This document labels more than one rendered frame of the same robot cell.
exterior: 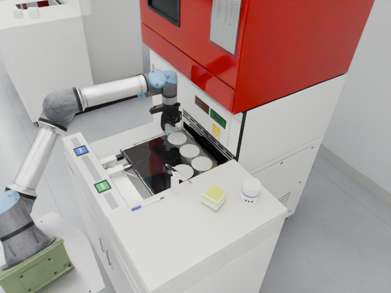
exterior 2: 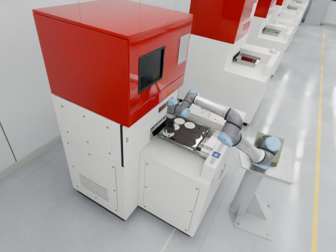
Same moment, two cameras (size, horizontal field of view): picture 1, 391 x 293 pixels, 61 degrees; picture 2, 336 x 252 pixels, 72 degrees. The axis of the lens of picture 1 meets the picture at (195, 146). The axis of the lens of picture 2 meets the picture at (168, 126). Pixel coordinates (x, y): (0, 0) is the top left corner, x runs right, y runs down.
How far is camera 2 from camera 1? 260 cm
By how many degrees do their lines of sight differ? 84
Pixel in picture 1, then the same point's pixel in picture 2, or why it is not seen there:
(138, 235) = not seen: hidden behind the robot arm
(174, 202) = (213, 116)
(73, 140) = (212, 163)
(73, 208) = not seen: outside the picture
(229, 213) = not seen: hidden behind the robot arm
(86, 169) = (223, 147)
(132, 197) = (215, 137)
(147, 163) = (194, 137)
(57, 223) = (244, 161)
